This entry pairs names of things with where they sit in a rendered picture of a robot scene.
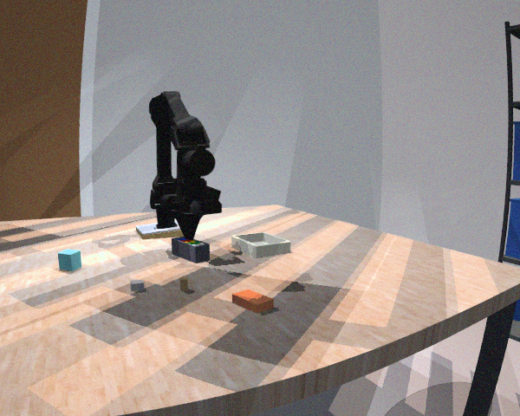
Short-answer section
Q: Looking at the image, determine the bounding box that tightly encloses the teal cube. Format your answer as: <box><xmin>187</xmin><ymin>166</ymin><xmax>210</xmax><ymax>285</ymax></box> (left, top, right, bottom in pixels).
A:
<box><xmin>58</xmin><ymin>250</ymin><xmax>81</xmax><ymax>271</ymax></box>

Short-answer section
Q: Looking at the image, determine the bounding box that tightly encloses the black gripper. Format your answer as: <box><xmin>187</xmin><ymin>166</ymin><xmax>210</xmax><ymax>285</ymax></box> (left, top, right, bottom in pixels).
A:
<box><xmin>160</xmin><ymin>174</ymin><xmax>222</xmax><ymax>240</ymax></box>

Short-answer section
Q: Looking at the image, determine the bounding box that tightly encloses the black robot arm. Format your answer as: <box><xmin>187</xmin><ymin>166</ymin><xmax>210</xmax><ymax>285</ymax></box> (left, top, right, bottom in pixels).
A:
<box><xmin>149</xmin><ymin>91</ymin><xmax>221</xmax><ymax>229</ymax></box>

